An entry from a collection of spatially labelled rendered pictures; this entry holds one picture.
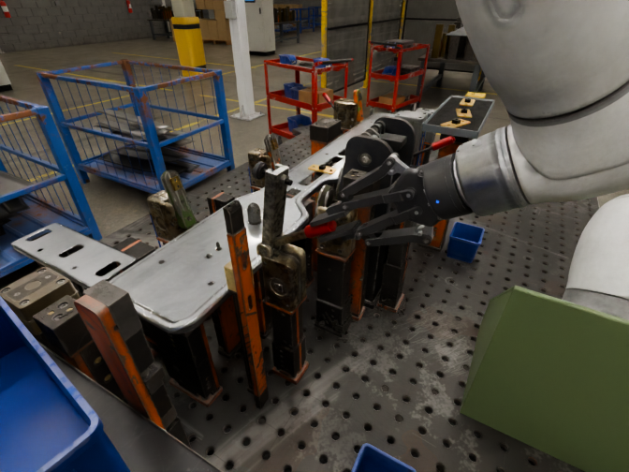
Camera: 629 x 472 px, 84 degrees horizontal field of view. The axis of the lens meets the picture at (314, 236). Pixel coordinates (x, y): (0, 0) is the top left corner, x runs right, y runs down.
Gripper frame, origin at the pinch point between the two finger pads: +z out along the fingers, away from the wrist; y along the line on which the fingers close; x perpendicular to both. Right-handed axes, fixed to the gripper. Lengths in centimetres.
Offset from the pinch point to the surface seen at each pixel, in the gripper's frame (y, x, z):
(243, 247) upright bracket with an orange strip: 4.0, 9.8, 10.0
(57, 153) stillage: 73, -55, 194
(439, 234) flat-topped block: -37, -65, 13
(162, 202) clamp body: 16.5, -3.3, 43.9
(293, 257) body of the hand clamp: -3.6, 0.2, 11.8
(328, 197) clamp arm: 0.8, -15.9, 10.5
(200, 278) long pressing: 0.6, 8.8, 27.4
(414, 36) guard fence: 79, -797, 194
